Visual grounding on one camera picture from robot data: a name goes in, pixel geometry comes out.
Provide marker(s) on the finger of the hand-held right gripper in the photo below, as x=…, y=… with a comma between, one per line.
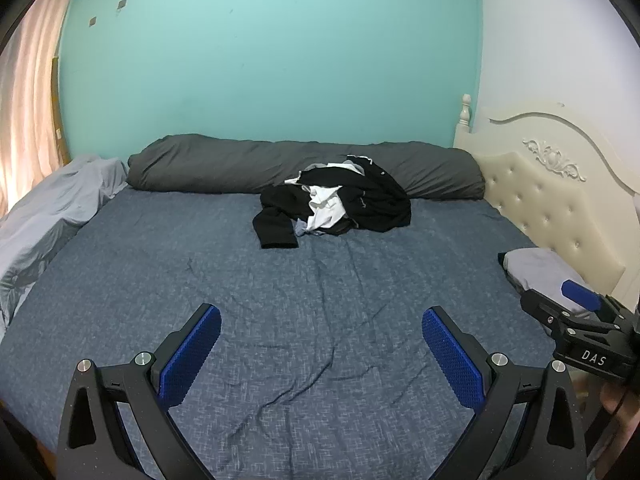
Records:
x=580, y=295
x=550, y=310

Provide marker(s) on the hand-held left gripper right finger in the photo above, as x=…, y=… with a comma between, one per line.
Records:
x=450, y=355

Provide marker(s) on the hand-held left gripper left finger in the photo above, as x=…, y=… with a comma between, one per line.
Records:
x=192, y=355

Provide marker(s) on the plain black garment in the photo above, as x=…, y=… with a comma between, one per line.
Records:
x=275, y=215

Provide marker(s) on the black sweater with white trim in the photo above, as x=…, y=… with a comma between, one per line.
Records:
x=375, y=200

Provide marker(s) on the person's right hand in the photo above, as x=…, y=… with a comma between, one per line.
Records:
x=624, y=430

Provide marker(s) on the small grey folded cloth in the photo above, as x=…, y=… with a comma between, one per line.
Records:
x=535, y=265

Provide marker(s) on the cream tufted headboard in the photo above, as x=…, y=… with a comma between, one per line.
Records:
x=540, y=200

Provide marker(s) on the blue-grey striped garment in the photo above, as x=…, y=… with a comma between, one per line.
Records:
x=301, y=228

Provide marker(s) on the dark grey rolled duvet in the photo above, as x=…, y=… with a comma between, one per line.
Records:
x=210, y=165

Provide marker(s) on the white shirt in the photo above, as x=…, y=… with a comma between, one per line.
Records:
x=320, y=205

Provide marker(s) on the light grey blanket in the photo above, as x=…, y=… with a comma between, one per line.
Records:
x=45, y=220

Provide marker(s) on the cream bedpost finial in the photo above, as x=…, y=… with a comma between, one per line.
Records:
x=466, y=110

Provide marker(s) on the pink curtain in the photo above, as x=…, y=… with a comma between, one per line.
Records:
x=30, y=110

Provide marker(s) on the wooden frame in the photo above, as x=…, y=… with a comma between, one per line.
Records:
x=59, y=110

